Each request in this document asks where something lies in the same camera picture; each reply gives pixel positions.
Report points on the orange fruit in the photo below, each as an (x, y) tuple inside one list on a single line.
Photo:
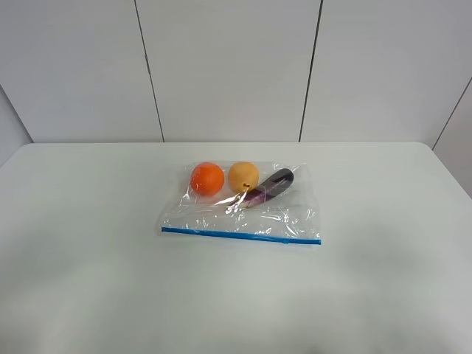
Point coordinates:
[(207, 179)]

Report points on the clear zip bag blue strip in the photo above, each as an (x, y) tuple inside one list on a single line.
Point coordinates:
[(290, 218)]

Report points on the purple eggplant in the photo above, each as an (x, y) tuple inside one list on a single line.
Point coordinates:
[(273, 186)]

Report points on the yellow pear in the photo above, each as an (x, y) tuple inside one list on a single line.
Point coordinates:
[(243, 176)]

